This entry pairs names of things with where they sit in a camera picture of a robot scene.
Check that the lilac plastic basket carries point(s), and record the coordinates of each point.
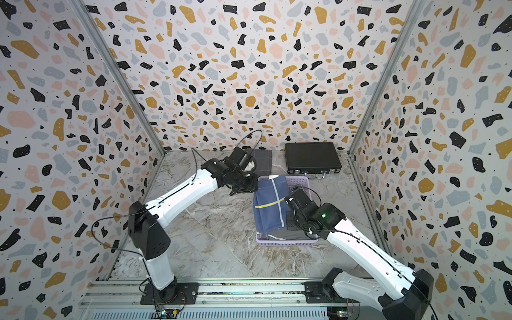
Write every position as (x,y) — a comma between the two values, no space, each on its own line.
(292,181)

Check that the black hard briefcase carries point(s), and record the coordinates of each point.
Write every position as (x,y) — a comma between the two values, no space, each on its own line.
(312,158)

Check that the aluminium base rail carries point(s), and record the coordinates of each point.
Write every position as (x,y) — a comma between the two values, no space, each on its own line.
(218,298)

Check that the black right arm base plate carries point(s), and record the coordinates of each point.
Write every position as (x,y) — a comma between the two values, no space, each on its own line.
(324,291)

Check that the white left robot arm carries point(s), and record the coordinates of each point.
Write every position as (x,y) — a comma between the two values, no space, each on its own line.
(147,222)

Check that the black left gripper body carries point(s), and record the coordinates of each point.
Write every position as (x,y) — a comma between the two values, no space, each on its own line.
(244,183)

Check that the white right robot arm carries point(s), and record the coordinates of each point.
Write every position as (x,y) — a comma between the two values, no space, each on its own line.
(394,289)

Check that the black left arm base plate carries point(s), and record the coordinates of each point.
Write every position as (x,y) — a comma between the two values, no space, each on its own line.
(176,293)

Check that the navy blue striped pillowcase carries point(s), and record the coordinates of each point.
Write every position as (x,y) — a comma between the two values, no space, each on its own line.
(269,206)

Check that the dark grey lined pillowcase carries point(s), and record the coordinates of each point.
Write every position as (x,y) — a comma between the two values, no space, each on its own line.
(263,161)

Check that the green circuit board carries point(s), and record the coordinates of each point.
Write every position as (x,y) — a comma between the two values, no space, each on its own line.
(167,313)

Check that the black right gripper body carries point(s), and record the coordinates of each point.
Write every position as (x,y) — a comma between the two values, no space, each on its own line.
(294,224)

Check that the grey passion pillowcase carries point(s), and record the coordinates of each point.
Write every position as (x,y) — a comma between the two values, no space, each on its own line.
(284,235)

